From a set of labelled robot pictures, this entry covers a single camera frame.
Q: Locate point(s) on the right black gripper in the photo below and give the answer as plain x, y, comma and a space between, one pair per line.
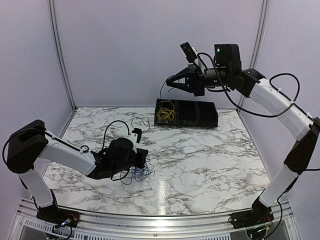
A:
195, 79

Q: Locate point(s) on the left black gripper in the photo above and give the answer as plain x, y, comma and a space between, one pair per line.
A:
142, 153

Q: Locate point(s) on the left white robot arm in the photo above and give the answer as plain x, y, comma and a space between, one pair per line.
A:
34, 141

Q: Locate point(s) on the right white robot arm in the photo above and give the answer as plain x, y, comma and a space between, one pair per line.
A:
227, 72

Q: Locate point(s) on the black compartment tray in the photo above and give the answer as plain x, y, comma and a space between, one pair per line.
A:
185, 113

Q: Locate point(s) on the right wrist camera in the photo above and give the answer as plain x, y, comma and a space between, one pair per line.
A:
190, 52

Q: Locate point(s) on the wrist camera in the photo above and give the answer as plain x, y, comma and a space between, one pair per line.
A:
135, 137
190, 52

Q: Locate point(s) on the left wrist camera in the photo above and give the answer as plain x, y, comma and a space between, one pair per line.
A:
135, 137

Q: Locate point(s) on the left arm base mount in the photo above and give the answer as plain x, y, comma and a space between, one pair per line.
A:
59, 216

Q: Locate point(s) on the right aluminium frame post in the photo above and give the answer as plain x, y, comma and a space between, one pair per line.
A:
259, 34

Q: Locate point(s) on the aluminium frame post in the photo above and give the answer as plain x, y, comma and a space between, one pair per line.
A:
259, 34
59, 53

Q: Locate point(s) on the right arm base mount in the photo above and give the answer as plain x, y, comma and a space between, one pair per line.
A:
258, 214

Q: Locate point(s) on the left aluminium frame post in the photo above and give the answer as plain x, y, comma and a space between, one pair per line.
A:
59, 53

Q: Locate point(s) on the aluminium front rail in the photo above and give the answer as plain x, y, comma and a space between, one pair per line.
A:
107, 226

